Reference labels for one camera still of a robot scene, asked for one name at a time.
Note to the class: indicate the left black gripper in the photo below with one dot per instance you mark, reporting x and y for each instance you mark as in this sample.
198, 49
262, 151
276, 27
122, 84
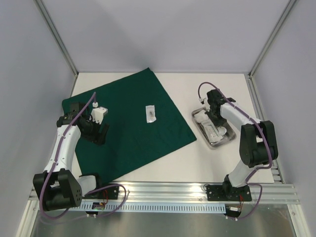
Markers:
98, 139

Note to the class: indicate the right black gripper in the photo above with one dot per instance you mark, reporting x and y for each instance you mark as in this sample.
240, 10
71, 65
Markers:
214, 114

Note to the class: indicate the suture packet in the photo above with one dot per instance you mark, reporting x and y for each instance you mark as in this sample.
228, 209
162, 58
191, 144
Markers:
214, 137
210, 129

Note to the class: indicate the stainless steel tray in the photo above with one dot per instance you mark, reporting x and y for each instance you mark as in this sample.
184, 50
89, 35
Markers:
228, 137

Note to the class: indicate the clear pouch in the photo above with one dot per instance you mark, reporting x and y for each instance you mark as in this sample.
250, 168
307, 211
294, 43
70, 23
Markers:
150, 114
205, 113

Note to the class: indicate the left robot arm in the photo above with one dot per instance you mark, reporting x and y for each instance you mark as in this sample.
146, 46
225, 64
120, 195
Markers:
56, 186

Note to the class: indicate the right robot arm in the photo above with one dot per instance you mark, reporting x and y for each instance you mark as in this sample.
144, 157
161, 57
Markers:
257, 144

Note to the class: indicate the green surgical cloth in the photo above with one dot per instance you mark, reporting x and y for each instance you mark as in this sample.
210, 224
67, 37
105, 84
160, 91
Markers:
131, 142

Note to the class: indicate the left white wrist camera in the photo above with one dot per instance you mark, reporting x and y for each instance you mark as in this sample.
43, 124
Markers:
98, 114

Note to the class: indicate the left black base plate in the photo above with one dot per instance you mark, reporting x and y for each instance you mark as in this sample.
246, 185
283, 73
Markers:
106, 192

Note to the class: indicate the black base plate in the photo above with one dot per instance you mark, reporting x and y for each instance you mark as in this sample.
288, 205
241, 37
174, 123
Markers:
106, 192
218, 193

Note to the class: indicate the grey slotted cable duct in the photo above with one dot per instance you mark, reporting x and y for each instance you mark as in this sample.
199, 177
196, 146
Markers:
92, 206

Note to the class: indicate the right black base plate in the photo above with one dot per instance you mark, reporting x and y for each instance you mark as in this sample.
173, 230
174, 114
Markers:
218, 193

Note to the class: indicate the aluminium front rail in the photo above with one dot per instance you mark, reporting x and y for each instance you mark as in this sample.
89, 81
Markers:
182, 192

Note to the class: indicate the right aluminium frame post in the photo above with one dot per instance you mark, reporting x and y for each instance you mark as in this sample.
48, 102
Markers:
272, 36

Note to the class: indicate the aluminium frame post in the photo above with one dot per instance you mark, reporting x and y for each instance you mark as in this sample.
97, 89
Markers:
50, 24
272, 36

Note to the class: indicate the left aluminium frame post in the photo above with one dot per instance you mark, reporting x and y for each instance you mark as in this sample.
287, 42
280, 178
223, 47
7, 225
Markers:
50, 24

